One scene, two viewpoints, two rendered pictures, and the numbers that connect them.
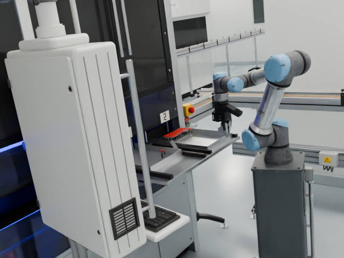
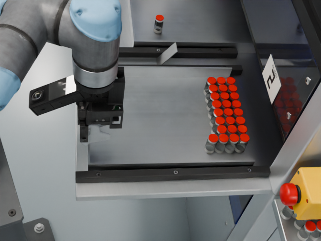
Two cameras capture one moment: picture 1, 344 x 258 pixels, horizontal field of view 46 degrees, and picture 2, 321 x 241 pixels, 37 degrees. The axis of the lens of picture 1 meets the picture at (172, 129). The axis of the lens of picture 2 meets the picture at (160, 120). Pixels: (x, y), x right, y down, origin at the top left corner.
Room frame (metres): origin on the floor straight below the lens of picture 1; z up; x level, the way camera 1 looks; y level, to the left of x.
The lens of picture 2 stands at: (2.60, -0.66, 1.74)
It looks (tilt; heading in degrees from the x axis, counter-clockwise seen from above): 53 degrees down; 125
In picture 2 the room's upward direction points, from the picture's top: 12 degrees clockwise
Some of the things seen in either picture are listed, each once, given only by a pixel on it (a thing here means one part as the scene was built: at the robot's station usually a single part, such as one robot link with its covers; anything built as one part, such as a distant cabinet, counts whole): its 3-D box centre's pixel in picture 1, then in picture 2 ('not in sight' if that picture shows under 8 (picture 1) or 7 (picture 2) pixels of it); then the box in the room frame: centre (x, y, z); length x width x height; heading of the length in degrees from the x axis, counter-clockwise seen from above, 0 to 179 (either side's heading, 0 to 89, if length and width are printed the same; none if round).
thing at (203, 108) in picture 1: (193, 108); not in sight; (2.88, -0.17, 0.92); 0.69 x 0.16 x 0.16; 141
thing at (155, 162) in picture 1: (142, 156); (194, 11); (2.04, 0.18, 0.90); 0.34 x 0.26 x 0.04; 51
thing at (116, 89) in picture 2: (221, 110); (98, 95); (2.19, -0.29, 1.06); 0.09 x 0.08 x 0.12; 51
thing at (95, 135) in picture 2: (225, 128); (95, 136); (2.20, -0.30, 0.95); 0.06 x 0.03 x 0.09; 51
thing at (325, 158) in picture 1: (328, 158); not in sight; (2.62, -1.06, 0.50); 0.12 x 0.05 x 0.09; 51
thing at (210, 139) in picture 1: (195, 138); (165, 115); (2.23, -0.13, 0.90); 0.34 x 0.26 x 0.04; 50
